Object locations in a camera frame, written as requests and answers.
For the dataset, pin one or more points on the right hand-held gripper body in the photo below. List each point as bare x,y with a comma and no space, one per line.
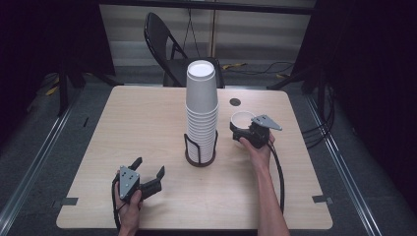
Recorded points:
260,136

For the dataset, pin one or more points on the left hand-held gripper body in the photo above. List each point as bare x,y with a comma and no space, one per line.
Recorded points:
128,182

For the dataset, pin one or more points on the single white cup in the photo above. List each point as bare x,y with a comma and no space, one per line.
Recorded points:
242,118

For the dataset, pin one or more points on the stack of white paper cups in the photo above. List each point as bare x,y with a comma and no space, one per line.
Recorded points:
201,101

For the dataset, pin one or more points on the person's right hand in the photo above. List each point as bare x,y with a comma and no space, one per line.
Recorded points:
260,157

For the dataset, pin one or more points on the person's left hand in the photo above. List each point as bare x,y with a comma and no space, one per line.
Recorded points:
129,211

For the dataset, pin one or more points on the round dark table grommet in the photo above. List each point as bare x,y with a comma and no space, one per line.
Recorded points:
235,102

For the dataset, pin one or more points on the yellow floor tape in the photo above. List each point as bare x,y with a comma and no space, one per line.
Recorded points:
233,66
52,90

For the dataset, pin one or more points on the grey tape strip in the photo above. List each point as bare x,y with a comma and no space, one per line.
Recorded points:
322,199
67,201

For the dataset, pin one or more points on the black metal stand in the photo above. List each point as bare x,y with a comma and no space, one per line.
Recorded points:
64,95

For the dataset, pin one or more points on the black folding chair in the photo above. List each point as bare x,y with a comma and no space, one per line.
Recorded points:
157,36

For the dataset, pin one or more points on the metal floor rail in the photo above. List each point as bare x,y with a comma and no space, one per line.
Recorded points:
36,160
341,164

